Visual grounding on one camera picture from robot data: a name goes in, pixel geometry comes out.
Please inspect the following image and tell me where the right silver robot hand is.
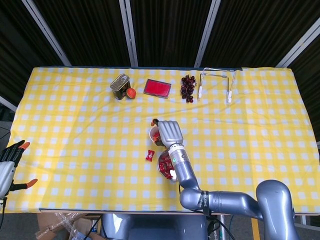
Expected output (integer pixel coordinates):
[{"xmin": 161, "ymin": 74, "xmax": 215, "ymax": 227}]
[{"xmin": 150, "ymin": 118, "xmax": 184, "ymax": 148}]

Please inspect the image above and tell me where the brown cardboard box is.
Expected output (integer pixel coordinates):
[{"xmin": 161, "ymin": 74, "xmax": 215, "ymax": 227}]
[{"xmin": 34, "ymin": 212, "xmax": 103, "ymax": 240}]

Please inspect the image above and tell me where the white paper cup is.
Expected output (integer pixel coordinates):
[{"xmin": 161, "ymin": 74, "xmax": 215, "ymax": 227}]
[{"xmin": 149, "ymin": 126, "xmax": 163, "ymax": 147}]

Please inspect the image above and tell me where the black pleated curtain panel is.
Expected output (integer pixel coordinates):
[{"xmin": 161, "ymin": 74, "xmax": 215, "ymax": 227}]
[
  {"xmin": 287, "ymin": 32, "xmax": 320, "ymax": 143},
  {"xmin": 129, "ymin": 0, "xmax": 213, "ymax": 68},
  {"xmin": 32, "ymin": 0, "xmax": 133, "ymax": 67},
  {"xmin": 202, "ymin": 0, "xmax": 320, "ymax": 68},
  {"xmin": 0, "ymin": 0, "xmax": 63, "ymax": 101}
]

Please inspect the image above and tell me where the metal table leg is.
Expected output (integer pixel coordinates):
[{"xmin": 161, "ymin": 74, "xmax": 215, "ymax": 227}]
[{"xmin": 219, "ymin": 216, "xmax": 227, "ymax": 240}]

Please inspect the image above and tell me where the metal bowl of red candies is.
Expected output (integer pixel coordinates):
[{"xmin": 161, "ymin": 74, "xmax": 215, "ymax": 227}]
[{"xmin": 157, "ymin": 151, "xmax": 180, "ymax": 182}]

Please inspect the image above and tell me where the yellow white checked tablecloth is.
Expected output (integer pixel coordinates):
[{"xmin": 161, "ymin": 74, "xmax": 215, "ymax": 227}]
[{"xmin": 4, "ymin": 66, "xmax": 320, "ymax": 215}]

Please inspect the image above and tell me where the grey robot torso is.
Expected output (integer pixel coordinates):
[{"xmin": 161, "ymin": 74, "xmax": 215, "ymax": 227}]
[{"xmin": 100, "ymin": 213, "xmax": 209, "ymax": 240}]

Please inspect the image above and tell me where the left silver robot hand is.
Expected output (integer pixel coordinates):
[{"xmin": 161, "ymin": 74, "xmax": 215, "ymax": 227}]
[{"xmin": 0, "ymin": 140, "xmax": 38, "ymax": 198}]

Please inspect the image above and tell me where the dark red grape bunch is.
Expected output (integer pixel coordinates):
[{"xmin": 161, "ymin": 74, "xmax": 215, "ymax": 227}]
[{"xmin": 180, "ymin": 74, "xmax": 197, "ymax": 104}]

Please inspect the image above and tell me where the silver partition post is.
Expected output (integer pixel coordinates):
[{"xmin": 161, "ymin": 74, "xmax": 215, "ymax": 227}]
[
  {"xmin": 194, "ymin": 0, "xmax": 222, "ymax": 68},
  {"xmin": 118, "ymin": 0, "xmax": 139, "ymax": 68},
  {"xmin": 21, "ymin": 0, "xmax": 73, "ymax": 66},
  {"xmin": 0, "ymin": 96, "xmax": 18, "ymax": 112},
  {"xmin": 275, "ymin": 17, "xmax": 320, "ymax": 68}
]

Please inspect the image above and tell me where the black printed arm strap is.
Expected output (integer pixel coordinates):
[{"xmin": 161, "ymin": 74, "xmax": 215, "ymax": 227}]
[{"xmin": 196, "ymin": 189, "xmax": 213, "ymax": 216}]

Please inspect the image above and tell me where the metal wire stand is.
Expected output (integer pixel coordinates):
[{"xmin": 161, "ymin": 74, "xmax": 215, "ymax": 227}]
[{"xmin": 197, "ymin": 67, "xmax": 238, "ymax": 105}]

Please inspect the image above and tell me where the red ink pad black frame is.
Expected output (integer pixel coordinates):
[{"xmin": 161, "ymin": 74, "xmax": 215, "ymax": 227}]
[{"xmin": 143, "ymin": 78, "xmax": 173, "ymax": 99}]

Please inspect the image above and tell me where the dark green luncheon meat can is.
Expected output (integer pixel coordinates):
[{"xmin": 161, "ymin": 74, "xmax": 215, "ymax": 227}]
[{"xmin": 109, "ymin": 73, "xmax": 131, "ymax": 101}]

